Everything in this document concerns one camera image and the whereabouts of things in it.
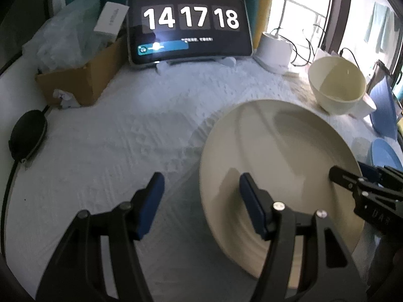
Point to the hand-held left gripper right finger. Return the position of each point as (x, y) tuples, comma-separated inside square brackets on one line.
[(252, 204)]

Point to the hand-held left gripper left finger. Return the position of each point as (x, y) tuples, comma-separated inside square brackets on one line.
[(154, 201)]

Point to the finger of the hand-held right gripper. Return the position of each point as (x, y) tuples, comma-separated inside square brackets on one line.
[(341, 176), (370, 171)]

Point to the cream plate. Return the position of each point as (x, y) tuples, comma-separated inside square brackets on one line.
[(283, 151)]

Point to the cream bowl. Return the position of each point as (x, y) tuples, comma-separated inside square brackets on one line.
[(337, 85)]

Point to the white textured tablecloth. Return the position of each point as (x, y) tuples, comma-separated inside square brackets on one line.
[(126, 132)]

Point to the white charger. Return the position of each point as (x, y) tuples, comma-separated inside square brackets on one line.
[(326, 54)]

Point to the white tablet stand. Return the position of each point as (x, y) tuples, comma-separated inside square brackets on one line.
[(163, 67)]

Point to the open cardboard box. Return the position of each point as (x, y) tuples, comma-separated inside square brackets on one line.
[(88, 81)]

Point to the crumpled white paper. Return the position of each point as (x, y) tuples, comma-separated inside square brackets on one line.
[(64, 98)]

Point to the black round case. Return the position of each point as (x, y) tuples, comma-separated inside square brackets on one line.
[(28, 132)]

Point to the hanging light blue towel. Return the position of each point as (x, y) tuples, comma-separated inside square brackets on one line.
[(379, 25)]

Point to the tablet with clock display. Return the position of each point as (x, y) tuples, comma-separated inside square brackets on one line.
[(189, 19)]

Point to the small white box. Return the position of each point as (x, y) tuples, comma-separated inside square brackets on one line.
[(111, 19)]

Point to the dark door frame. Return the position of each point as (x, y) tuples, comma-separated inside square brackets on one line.
[(337, 6)]

